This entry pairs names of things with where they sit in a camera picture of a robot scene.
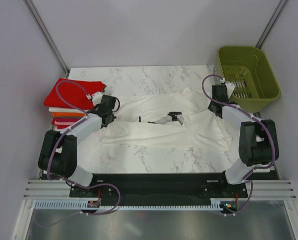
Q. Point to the left aluminium frame post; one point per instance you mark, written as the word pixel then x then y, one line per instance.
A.
pixel 46 34

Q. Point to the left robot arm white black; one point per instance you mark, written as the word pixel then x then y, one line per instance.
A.
pixel 59 153

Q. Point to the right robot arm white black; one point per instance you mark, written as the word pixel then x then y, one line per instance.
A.
pixel 258 144

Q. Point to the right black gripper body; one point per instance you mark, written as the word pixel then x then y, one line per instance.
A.
pixel 210 106

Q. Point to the pink red folded shirts bottom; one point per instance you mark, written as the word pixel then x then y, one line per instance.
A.
pixel 62 123

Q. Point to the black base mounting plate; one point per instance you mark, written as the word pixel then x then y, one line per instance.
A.
pixel 160 189

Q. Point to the aluminium rail base frame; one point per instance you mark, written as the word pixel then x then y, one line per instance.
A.
pixel 262 187

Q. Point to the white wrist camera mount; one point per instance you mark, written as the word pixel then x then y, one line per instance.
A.
pixel 229 86
pixel 95 98

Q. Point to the olive green plastic basket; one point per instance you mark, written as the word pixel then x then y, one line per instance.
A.
pixel 248 68

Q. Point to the aluminium frame post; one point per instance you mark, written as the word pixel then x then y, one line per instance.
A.
pixel 46 34
pixel 271 23

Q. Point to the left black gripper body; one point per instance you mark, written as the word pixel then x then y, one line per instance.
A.
pixel 112 117

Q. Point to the red folded t shirt top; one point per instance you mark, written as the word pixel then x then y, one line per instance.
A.
pixel 74 92

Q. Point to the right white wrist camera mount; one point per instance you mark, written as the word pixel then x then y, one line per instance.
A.
pixel 229 86

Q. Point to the white t shirt robot print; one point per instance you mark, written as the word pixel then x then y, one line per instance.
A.
pixel 172 120

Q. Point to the right aluminium frame post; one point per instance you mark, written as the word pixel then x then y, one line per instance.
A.
pixel 271 23

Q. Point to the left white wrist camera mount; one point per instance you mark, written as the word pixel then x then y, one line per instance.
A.
pixel 95 98

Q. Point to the white slotted cable duct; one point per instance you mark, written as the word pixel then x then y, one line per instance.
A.
pixel 214 205

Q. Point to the orange folded t shirt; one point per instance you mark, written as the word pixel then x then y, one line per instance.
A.
pixel 67 115

